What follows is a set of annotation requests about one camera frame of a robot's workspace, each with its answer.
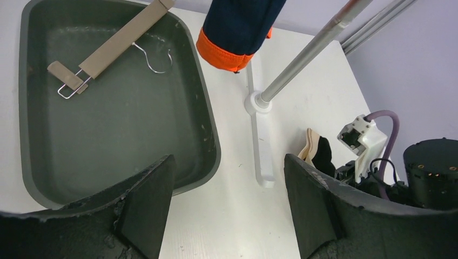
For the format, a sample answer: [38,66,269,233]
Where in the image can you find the right metal rack pole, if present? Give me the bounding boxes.
[255,0,372,108]

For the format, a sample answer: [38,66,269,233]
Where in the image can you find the grey plastic basin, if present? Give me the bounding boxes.
[18,1,221,208]

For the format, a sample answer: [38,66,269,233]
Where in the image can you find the aluminium frame rail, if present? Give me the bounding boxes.
[341,0,417,56]

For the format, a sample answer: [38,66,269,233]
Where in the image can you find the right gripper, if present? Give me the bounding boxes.
[284,154,457,258]

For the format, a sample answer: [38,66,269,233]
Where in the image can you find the navy orange underwear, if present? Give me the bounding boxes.
[196,0,286,73]

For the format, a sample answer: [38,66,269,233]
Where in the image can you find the white right pole base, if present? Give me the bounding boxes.
[244,59,275,188]

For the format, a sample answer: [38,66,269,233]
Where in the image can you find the black underwear white waistband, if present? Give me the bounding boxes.
[298,128,336,177]

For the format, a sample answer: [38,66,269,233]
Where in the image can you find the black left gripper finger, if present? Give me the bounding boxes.
[1,155,176,258]

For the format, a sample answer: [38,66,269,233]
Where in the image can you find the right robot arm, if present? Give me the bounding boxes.
[284,138,457,258]

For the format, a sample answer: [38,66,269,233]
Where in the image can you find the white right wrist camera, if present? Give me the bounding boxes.
[337,114,388,183]

